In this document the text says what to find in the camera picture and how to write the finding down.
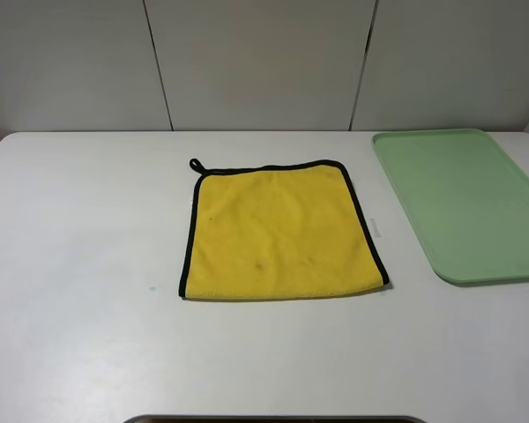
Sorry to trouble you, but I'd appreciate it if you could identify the yellow towel with black trim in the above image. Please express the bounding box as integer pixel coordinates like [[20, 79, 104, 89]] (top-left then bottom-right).
[[178, 159, 390, 301]]

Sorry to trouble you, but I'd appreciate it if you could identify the green plastic tray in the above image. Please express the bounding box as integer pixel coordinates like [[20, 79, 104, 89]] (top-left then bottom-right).
[[372, 129, 529, 285]]

